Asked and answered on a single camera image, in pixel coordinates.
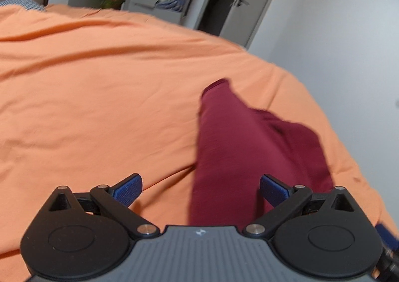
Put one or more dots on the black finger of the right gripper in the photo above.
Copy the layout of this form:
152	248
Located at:
388	238

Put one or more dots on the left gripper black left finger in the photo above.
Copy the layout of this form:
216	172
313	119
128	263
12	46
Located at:
113	202

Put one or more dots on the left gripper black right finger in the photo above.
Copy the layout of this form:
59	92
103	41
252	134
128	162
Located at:
290	202

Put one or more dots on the maroon red small garment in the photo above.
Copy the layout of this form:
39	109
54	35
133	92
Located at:
236	146

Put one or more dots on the orange bed sheet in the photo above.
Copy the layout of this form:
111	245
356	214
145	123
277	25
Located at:
92	96

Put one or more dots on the blue white checkered pillow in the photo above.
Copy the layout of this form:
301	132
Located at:
26	4

